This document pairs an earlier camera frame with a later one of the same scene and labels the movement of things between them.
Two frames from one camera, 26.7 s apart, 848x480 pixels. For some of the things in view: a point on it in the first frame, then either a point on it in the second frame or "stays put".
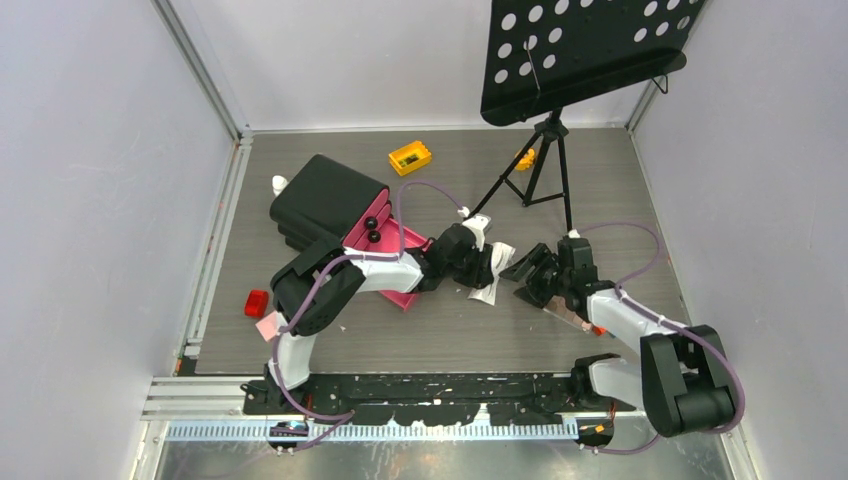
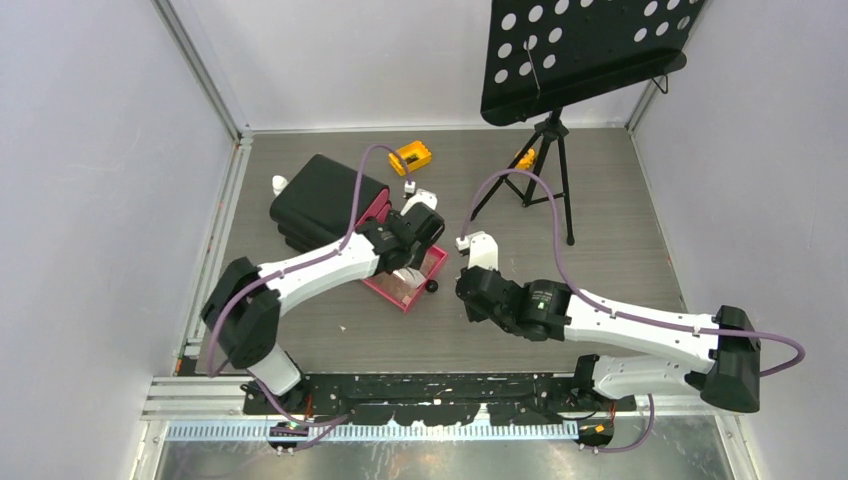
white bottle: [279, 182] stays put
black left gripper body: [472, 270] to [416, 255]
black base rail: [441, 399] stays put
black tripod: [554, 129] stays put
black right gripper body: [540, 290] to [476, 315]
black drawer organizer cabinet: [326, 199] stays put
